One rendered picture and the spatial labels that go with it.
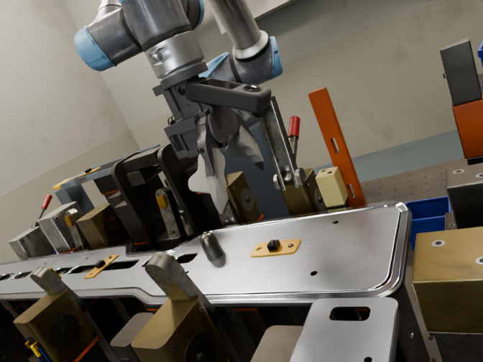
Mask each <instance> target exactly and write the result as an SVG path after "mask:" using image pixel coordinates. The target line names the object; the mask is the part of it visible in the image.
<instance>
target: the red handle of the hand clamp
mask: <svg viewBox="0 0 483 362"><path fill-rule="evenodd" d="M299 132H300V118H299V117H298V116H292V117H290V123H289V131H288V139H289V141H290V146H291V148H292V151H293V154H294V157H295V161H296V156H297V147H298V140H299ZM284 181H285V182H286V183H289V184H290V183H293V178H292V175H291V173H290V169H289V167H288V166H286V169H285V176H284Z"/></svg>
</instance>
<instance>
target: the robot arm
mask: <svg viewBox="0 0 483 362"><path fill-rule="evenodd" d="M209 2H210V3H211V6H212V7H213V9H214V11H215V13H216V15H217V16H218V18H219V20H220V21H221V23H222V25H223V27H224V29H225V30H226V33H227V34H228V36H229V38H230V40H231V41H232V43H233V45H234V46H233V50H232V53H233V55H230V54H229V53H228V52H225V53H224V54H222V55H219V56H218V57H216V58H214V59H213V60H212V61H210V62H208V63H207V64H206V62H202V60H203V59H204V57H205V56H204V54H203V51H202V49H201V47H200V45H199V43H198V40H197V38H196V35H195V33H194V31H193V30H194V29H196V28H197V27H198V26H199V25H200V24H201V22H202V21H203V17H204V12H205V8H204V3H203V0H101V3H100V6H99V8H98V11H97V14H96V17H95V19H94V21H93V22H92V23H91V24H89V25H86V26H84V28H82V29H81V30H80V31H78V32H77V33H76V34H75V37H74V43H75V48H76V50H77V52H78V54H79V56H80V58H81V59H82V61H83V62H85V64H87V66H88V67H90V68H91V69H93V70H96V71H104V70H107V69H109V68H112V67H113V66H114V67H116V66H118V64H119V63H121V62H124V61H125V60H128V59H129V58H131V57H134V56H135V55H138V54H139V53H141V52H144V53H145V55H146V56H147V59H148V60H149V63H150V65H151V67H152V69H153V71H154V73H155V75H156V77H157V78H158V79H161V78H162V81H160V83H161V84H160V85H158V86H155V87H154V88H152V89H153V91H154V94H155V96H156V97H157V96H160V95H162V94H163V96H164V97H165V100H166V102H167V104H168V106H169V108H170V110H171V112H172V114H173V116H171V117H170V118H171V120H172V121H171V122H169V119H170V118H168V120H167V122H168V126H167V127H165V128H164V131H165V133H166V135H167V137H168V139H169V141H170V143H171V145H172V147H173V149H174V151H175V153H176V155H177V157H178V159H184V158H187V157H189V159H190V158H192V157H196V156H198V170H197V172H196V173H195V174H194V175H192V176H191V177H190V179H189V181H188V187H189V189H190V190H191V191H192V192H202V193H209V194H211V197H212V200H213V203H214V205H215V206H216V209H217V210H218V212H219V214H223V213H225V210H226V206H227V203H228V201H229V197H228V195H227V192H226V179H225V177H224V168H225V157H224V155H223V154H222V153H221V152H220V151H219V149H221V148H224V147H226V148H225V150H224V153H225V154H227V155H228V156H230V157H250V158H251V159H252V160H253V162H254V164H255V165H256V166H257V167H258V168H260V169H261V170H263V169H264V168H265V166H264V160H263V158H262V155H261V152H260V150H259V147H258V146H257V143H256V141H255V140H254V136H253V134H252V133H251V131H250V130H249V127H250V126H251V125H253V124H255V123H257V122H258V121H259V118H257V117H255V116H253V115H252V113H257V112H259V111H261V110H262V109H263V108H266V107H267V106H269V105H270V103H271V95H272V91H271V90H270V89H269V88H264V87H259V86H258V85H259V84H261V83H264V82H266V81H268V80H272V79H273V78H276V77H277V76H279V75H281V74H282V72H283V68H282V62H281V59H280V53H279V50H278V47H277V43H276V39H275V37H273V36H272V37H268V35H267V33H266V32H264V31H262V30H259V27H258V26H257V23H256V22H255V20H254V17H253V16H252V13H251V11H250V9H249V7H248V5H247V3H246V0H209ZM198 75H199V76H198ZM173 117H174V118H175V119H174V120H173ZM171 137H172V138H171ZM227 144H228V146H227ZM176 147H177V148H176ZM217 147H218V148H219V149H217Z"/></svg>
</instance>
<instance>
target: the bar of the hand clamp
mask: <svg viewBox="0 0 483 362"><path fill-rule="evenodd" d="M252 115H253V116H255V117H257V118H259V122H260V124H261V127H262V130H263V133H264V137H265V140H266V142H267V146H268V149H269V151H270V155H271V158H272V161H273V164H274V166H275V170H276V173H277V176H278V179H279V181H280V186H281V188H282V191H284V190H286V187H285V186H286V185H287V183H286V182H285V181H284V176H285V170H284V167H286V166H288V167H289V169H290V173H291V175H292V178H293V182H294V185H295V188H299V187H300V186H299V185H298V182H297V180H296V178H295V171H296V169H298V166H297V164H296V161H295V157H294V154H293V151H292V148H291V146H290V141H289V139H288V135H287V132H286V130H285V125H284V123H283V120H282V117H281V114H280V110H279V107H278V104H277V101H276V98H275V96H271V103H270V105H269V106H267V107H266V108H263V109H262V110H261V111H259V112H257V113H252Z"/></svg>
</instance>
